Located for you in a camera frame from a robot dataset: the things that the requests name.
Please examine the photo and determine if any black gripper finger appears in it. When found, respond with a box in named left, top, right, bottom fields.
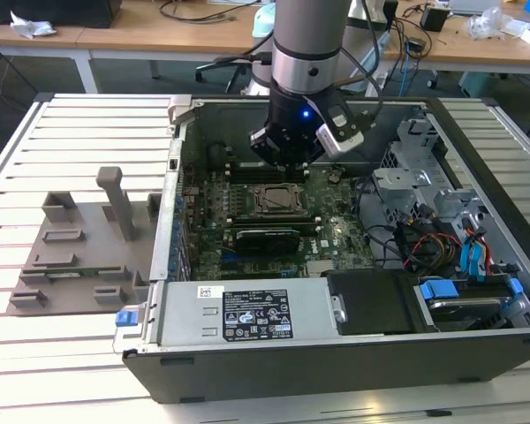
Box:
left=248, top=126, right=292, bottom=175
left=299, top=147, right=329, bottom=175

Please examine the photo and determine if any silver CPU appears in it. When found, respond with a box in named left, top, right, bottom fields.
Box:
left=264, top=187, right=296, bottom=212

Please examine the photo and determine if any CPU socket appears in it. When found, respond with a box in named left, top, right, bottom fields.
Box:
left=252, top=181, right=308, bottom=218

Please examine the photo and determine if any green motherboard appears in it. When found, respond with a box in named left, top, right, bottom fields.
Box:
left=176, top=163, right=377, bottom=282

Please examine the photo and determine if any metal drive cage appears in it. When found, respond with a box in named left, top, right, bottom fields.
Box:
left=370, top=115, right=491, bottom=231

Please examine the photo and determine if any black office chair base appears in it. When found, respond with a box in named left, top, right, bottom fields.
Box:
left=195, top=59, right=254, bottom=95

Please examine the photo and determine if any black shrouded graphics card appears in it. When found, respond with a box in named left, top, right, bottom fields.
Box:
left=232, top=227, right=302, bottom=258

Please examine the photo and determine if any silver chipset heat sink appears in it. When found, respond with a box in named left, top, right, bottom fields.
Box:
left=306, top=259, right=337, bottom=278

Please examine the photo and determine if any wooden desk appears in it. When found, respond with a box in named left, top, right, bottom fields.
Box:
left=0, top=0, right=266, bottom=95
left=379, top=0, right=530, bottom=85

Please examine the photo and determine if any black plastic bay cover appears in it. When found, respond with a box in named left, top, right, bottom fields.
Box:
left=325, top=269, right=420, bottom=337

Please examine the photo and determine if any small black cube box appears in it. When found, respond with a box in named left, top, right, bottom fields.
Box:
left=419, top=5, right=451, bottom=33

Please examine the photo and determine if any pale teal box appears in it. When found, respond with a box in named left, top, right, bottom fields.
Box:
left=458, top=70, right=504, bottom=99

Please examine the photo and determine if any hard disk in blue carrier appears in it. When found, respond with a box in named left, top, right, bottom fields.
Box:
left=417, top=276, right=525, bottom=333

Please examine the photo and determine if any silver power supply unit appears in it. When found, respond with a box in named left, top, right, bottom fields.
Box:
left=141, top=276, right=349, bottom=349

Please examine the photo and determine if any grey parts rack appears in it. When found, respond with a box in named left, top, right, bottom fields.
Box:
left=6, top=165, right=164, bottom=317

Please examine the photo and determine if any grey laptop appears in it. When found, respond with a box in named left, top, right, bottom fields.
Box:
left=449, top=0, right=501, bottom=14

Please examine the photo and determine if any clear plastic bag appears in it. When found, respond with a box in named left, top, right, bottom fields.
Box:
left=464, top=4, right=520, bottom=42

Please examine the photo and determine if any open black PC case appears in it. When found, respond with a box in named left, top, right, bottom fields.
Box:
left=112, top=94, right=530, bottom=405

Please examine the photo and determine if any green RAM stick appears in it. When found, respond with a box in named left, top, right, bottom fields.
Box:
left=46, top=268, right=123, bottom=281

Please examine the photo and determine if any wide black box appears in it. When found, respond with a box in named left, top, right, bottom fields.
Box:
left=0, top=0, right=121, bottom=28

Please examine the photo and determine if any crumpled white paper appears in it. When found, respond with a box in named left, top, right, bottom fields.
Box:
left=9, top=11, right=59, bottom=40

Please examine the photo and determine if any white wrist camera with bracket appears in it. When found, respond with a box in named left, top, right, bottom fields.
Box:
left=307, top=95, right=366, bottom=159

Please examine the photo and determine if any grey case latch handle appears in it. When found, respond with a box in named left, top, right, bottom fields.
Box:
left=166, top=95, right=194, bottom=129

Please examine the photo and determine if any thick black wire bundle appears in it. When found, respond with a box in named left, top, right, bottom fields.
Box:
left=390, top=205, right=432, bottom=269

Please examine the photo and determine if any red yellow wire bundle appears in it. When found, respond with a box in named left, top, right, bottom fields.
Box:
left=404, top=231, right=466, bottom=271

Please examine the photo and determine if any blue data wire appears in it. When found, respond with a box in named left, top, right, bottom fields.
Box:
left=459, top=229, right=492, bottom=284

